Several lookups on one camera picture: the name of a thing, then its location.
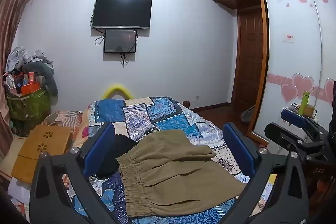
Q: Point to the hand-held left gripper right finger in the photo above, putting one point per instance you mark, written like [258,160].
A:
[240,146]

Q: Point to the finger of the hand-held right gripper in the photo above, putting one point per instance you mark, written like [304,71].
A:
[294,117]
[278,132]

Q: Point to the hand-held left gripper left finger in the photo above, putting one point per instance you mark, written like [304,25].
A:
[101,146]

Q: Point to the khaki pants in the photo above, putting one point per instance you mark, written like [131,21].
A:
[162,169]

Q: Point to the olive mug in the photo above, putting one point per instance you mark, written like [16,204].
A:
[310,111]

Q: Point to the green bottle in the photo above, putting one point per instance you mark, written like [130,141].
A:
[304,103]

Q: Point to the black cloth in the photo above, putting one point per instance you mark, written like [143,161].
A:
[118,153]

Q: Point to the pink striped cloth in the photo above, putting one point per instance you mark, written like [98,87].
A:
[65,119]

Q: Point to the wooden lap desk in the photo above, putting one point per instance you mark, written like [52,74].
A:
[44,146]

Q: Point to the white wardrobe with pink hearts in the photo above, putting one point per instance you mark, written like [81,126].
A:
[288,61]

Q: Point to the yellow curved cushion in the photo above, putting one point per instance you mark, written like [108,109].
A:
[116,88]

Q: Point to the blue patchwork blanket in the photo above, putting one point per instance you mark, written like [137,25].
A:
[162,113]

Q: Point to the brown wooden door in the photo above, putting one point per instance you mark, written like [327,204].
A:
[249,61]

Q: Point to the white paper label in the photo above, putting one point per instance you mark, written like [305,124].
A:
[288,38]

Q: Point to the green patterned bag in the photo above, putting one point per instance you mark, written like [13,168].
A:
[29,106]

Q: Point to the orange box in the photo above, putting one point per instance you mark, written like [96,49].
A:
[29,88]

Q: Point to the pile of grey clothes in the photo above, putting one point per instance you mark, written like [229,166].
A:
[21,56]

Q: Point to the pink striped curtain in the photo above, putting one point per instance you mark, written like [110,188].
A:
[13,29]

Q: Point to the white wall socket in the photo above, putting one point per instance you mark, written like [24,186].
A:
[197,98]

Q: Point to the wooden bed post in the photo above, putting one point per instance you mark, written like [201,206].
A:
[185,104]

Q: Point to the small black wall monitor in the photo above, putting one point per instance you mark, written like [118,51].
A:
[120,40]

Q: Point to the black wall television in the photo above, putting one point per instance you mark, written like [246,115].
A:
[122,12]

